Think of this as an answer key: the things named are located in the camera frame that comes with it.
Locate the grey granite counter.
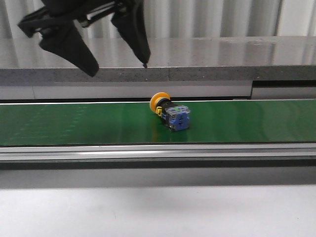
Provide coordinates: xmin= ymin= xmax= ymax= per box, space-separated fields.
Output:
xmin=0 ymin=37 xmax=316 ymax=100

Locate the green conveyor belt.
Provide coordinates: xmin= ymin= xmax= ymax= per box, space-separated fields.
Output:
xmin=0 ymin=100 xmax=316 ymax=146

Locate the white corrugated curtain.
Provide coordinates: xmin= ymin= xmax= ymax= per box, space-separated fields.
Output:
xmin=0 ymin=0 xmax=316 ymax=39

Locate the yellow push button switch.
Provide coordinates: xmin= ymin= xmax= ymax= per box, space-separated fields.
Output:
xmin=150 ymin=92 xmax=191 ymax=131

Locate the aluminium conveyor frame rail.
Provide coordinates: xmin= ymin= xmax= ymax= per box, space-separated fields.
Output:
xmin=0 ymin=143 xmax=316 ymax=161

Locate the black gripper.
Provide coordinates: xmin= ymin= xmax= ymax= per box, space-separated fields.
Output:
xmin=18 ymin=0 xmax=151 ymax=77

